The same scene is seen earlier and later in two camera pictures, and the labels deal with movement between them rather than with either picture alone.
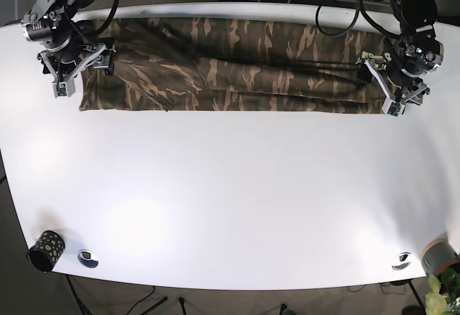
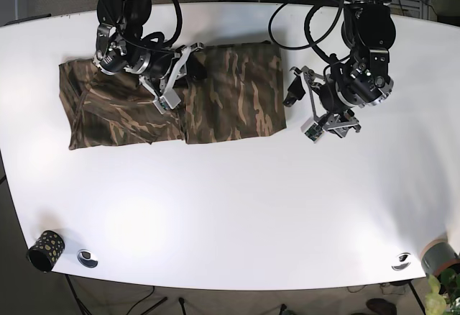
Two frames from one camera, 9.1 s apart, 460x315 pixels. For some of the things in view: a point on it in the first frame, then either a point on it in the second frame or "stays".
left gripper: x=99 y=56 to x=162 y=82
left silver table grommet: x=88 y=259 stays
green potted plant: x=443 y=295 stays
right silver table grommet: x=402 y=261 stays
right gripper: x=414 y=90 to x=336 y=122
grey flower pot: x=438 y=254 stays
